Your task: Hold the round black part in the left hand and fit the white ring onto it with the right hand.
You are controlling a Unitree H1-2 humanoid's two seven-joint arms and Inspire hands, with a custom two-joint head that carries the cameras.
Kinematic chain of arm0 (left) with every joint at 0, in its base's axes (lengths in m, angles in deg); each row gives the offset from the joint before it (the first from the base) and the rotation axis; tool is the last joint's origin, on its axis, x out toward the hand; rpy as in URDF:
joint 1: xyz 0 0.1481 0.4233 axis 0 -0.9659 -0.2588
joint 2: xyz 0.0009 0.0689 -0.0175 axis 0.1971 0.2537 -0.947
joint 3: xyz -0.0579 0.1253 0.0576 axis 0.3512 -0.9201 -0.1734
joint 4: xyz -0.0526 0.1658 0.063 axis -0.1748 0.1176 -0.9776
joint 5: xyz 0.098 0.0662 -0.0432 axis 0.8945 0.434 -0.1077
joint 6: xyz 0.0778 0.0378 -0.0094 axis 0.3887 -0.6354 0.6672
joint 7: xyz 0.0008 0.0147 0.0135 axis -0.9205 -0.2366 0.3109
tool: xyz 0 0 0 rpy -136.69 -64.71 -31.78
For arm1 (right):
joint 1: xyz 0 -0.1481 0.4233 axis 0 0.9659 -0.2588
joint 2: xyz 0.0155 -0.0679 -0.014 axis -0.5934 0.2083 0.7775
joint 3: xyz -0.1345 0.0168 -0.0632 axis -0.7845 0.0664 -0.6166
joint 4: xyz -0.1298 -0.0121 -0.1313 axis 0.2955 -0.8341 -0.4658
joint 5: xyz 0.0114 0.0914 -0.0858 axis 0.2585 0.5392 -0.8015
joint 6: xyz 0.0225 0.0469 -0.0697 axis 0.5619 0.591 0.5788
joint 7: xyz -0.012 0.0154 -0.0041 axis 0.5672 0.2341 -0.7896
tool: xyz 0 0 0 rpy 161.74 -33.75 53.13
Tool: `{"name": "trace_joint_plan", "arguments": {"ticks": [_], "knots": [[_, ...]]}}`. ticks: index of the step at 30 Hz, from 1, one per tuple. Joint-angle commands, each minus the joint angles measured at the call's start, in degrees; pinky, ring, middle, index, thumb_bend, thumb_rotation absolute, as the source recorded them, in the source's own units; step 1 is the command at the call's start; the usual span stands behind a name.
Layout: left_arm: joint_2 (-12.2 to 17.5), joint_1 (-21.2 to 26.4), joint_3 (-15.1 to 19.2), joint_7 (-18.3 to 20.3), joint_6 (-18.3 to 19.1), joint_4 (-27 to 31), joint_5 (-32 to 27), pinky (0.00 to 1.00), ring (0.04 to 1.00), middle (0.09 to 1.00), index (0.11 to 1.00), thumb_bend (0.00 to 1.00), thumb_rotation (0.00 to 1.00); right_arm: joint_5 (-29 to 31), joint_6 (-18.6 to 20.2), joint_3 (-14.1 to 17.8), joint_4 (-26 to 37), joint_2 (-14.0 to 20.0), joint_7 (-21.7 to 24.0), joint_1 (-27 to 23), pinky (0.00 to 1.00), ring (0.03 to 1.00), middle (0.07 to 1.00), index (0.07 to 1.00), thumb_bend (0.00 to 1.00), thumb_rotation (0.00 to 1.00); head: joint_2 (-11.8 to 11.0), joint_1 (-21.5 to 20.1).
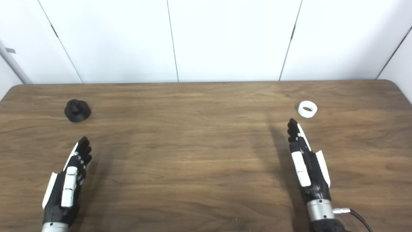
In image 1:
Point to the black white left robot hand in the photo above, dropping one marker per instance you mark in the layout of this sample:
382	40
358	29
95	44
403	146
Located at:
69	185

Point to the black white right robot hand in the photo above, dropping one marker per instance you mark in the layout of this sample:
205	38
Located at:
310	174

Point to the round black part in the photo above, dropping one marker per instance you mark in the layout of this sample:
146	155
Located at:
77	112

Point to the gray wall corner trim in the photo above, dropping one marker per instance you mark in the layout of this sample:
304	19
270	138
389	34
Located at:
14	66

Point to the small gray wall label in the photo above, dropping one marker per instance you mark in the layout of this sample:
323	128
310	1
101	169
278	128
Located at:
10	50

